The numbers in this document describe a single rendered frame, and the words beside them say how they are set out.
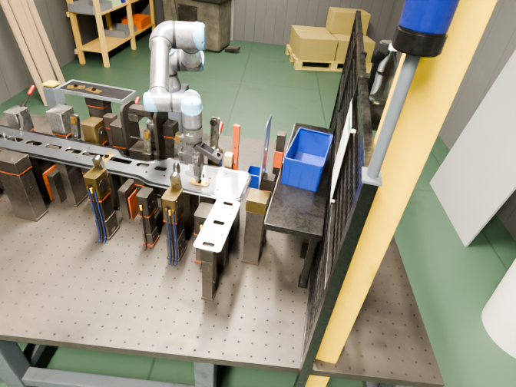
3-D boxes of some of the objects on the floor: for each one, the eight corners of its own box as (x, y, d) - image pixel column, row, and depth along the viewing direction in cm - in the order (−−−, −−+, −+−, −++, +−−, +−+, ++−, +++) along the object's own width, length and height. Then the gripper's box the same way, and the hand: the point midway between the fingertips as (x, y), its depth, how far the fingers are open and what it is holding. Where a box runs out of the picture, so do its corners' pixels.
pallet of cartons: (361, 57, 699) (373, 10, 647) (372, 77, 603) (388, 24, 551) (285, 49, 699) (291, 1, 648) (285, 68, 603) (292, 14, 552)
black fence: (257, 464, 157) (332, 184, 63) (305, 201, 312) (347, 8, 218) (289, 473, 155) (412, 200, 61) (321, 204, 310) (370, 11, 216)
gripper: (185, 129, 143) (188, 172, 156) (176, 140, 135) (179, 184, 148) (205, 132, 142) (206, 175, 155) (196, 143, 134) (198, 188, 147)
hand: (199, 179), depth 151 cm, fingers closed, pressing on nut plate
